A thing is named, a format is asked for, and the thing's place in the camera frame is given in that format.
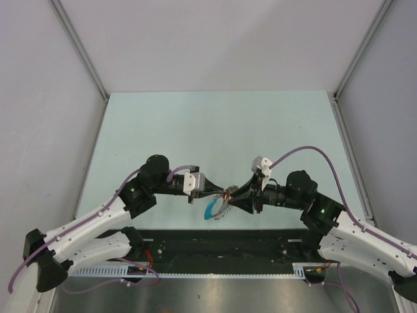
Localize right aluminium frame post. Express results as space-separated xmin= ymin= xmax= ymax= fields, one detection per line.
xmin=333 ymin=0 xmax=396 ymax=100

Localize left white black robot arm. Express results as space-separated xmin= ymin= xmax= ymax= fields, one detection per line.
xmin=23 ymin=155 xmax=224 ymax=293

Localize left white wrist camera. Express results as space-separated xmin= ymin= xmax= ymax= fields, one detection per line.
xmin=183 ymin=172 xmax=206 ymax=196

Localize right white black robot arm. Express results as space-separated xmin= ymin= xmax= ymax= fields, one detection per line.
xmin=229 ymin=170 xmax=416 ymax=302

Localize white slotted cable duct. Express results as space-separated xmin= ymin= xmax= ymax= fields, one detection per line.
xmin=69 ymin=263 xmax=325 ymax=280

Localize aluminium frame post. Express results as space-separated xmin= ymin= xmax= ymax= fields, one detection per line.
xmin=48 ymin=0 xmax=109 ymax=103
xmin=333 ymin=0 xmax=396 ymax=100

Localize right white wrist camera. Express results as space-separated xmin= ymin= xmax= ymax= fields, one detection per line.
xmin=251 ymin=156 xmax=272 ymax=184

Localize left aluminium frame post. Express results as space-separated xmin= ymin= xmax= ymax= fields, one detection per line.
xmin=48 ymin=0 xmax=109 ymax=103

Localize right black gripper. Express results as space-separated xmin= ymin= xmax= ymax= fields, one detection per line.
xmin=228 ymin=172 xmax=306 ymax=215

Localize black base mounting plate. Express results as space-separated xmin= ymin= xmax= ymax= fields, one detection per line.
xmin=66 ymin=228 xmax=341 ymax=275

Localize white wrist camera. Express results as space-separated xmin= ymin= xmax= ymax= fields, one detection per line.
xmin=251 ymin=156 xmax=272 ymax=184
xmin=183 ymin=172 xmax=206 ymax=196

